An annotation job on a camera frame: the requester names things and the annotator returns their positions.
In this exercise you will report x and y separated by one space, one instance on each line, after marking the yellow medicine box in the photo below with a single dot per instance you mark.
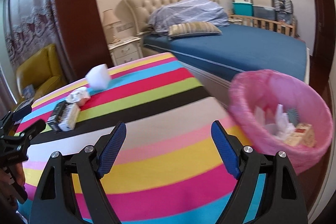
302 135

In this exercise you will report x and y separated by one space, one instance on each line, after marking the houndstooth bag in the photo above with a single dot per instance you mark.
283 6

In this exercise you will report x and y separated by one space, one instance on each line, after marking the white nightstand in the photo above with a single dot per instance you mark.
126 50

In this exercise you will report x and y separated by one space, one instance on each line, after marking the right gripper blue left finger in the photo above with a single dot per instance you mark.
108 147

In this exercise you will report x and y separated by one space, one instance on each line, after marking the white paper ball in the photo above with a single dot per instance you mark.
284 127

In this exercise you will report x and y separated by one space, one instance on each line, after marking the bedside table lamp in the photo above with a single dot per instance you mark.
108 22

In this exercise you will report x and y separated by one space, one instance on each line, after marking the pink-lined trash bin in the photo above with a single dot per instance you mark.
254 97

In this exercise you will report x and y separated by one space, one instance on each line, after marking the grey clear storage bin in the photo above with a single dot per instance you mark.
262 12

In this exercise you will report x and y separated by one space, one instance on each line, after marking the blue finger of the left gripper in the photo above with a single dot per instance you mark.
34 129
22 110

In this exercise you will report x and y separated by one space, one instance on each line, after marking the black and white small box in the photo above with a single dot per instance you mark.
64 117

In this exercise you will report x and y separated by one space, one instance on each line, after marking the white cup wrapper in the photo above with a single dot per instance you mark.
79 96

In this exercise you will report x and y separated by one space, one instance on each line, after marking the wooden crib rail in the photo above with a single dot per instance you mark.
265 24

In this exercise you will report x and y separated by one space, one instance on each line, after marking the teal patterned cloth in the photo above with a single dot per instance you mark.
293 116

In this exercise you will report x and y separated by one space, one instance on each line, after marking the blue bed mattress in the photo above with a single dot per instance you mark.
237 49

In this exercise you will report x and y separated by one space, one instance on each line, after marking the lace patterned curtain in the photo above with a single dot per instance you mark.
26 27

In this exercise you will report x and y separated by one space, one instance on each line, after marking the picture card on armchair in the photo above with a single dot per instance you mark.
28 92

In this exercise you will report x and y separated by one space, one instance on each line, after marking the person's left hand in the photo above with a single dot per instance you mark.
7 191

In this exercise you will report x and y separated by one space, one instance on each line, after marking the yellow leather armchair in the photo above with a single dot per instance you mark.
43 71

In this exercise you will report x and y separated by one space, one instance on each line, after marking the teal storage bin lower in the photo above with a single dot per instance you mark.
245 9

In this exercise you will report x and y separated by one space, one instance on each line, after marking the striped gold pillow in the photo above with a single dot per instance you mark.
193 29

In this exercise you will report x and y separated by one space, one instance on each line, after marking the dark wood room door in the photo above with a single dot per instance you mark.
324 45

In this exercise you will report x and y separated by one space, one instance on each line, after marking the rainbow striped tablecloth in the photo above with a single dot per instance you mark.
168 169

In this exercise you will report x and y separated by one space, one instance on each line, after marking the grey striped duvet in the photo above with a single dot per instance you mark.
187 11

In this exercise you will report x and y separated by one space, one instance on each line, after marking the dark wood door panel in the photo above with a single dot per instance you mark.
83 36

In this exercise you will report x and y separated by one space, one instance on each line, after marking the small white foam cube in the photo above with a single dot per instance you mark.
98 77

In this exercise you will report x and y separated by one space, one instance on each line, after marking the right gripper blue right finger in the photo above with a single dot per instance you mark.
228 147

